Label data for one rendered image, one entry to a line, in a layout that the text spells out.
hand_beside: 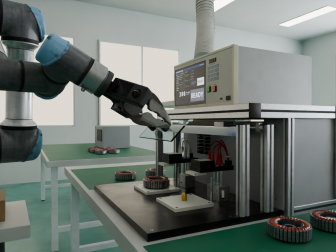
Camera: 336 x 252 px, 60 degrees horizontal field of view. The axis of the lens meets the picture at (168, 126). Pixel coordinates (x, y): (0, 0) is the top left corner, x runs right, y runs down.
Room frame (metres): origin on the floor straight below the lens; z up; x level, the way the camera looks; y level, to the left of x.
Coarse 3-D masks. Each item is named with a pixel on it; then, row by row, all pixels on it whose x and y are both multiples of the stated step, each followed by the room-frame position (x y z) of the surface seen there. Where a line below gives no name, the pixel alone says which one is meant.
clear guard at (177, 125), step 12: (180, 120) 0.83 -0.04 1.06; (192, 120) 0.80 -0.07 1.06; (204, 120) 0.81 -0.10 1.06; (216, 120) 0.83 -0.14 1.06; (228, 120) 0.85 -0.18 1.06; (240, 120) 0.87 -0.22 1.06; (252, 120) 0.89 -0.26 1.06; (144, 132) 0.97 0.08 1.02; (156, 132) 0.89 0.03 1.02; (168, 132) 0.82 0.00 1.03
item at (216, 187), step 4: (208, 184) 1.10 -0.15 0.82; (216, 184) 1.08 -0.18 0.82; (224, 184) 1.08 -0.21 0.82; (208, 188) 1.10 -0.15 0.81; (216, 188) 1.05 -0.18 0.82; (220, 188) 1.04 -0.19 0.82; (224, 188) 1.05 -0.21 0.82; (228, 188) 1.06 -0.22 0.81; (208, 192) 1.10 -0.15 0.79; (216, 192) 1.05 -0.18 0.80; (220, 192) 1.04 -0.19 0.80; (224, 192) 1.05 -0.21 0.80; (228, 192) 1.06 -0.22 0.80; (208, 196) 1.10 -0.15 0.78; (216, 196) 1.05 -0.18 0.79; (220, 196) 1.04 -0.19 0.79; (224, 196) 1.05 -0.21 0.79; (228, 196) 1.06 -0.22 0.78; (216, 200) 1.05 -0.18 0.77; (220, 200) 1.04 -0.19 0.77; (224, 200) 1.05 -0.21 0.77
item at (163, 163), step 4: (168, 152) 1.29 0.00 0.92; (172, 152) 1.29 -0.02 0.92; (176, 152) 1.30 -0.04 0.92; (164, 156) 1.27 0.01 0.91; (168, 156) 1.23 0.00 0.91; (172, 156) 1.24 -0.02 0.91; (176, 156) 1.24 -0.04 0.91; (180, 156) 1.25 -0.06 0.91; (164, 160) 1.27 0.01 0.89; (168, 160) 1.23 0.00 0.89; (172, 160) 1.23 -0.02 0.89; (176, 160) 1.24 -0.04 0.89; (180, 160) 1.25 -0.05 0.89; (184, 160) 1.26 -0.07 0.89; (188, 160) 1.27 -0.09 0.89; (160, 164) 1.25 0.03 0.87; (164, 164) 1.22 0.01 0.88; (168, 164) 1.23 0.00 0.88; (172, 164) 1.24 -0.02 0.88; (188, 164) 1.28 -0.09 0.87; (188, 168) 1.28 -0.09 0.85
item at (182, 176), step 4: (184, 172) 1.34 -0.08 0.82; (180, 176) 1.29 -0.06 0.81; (184, 176) 1.26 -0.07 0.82; (188, 176) 1.26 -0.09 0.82; (192, 176) 1.27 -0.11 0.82; (180, 180) 1.29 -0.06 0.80; (184, 180) 1.26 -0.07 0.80; (188, 180) 1.26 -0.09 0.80; (192, 180) 1.27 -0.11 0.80; (180, 184) 1.29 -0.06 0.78; (184, 184) 1.26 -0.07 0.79; (188, 184) 1.26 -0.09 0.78; (192, 184) 1.27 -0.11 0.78
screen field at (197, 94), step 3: (192, 90) 1.22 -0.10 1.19; (195, 90) 1.20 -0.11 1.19; (198, 90) 1.18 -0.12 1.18; (201, 90) 1.16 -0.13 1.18; (192, 93) 1.22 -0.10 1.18; (195, 93) 1.20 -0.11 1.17; (198, 93) 1.18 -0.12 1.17; (201, 93) 1.16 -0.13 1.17; (192, 96) 1.22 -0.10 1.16; (195, 96) 1.20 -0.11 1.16; (198, 96) 1.18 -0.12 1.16; (201, 96) 1.16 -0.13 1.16; (192, 99) 1.22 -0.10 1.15; (195, 99) 1.20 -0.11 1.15; (198, 99) 1.18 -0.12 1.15; (201, 99) 1.16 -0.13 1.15
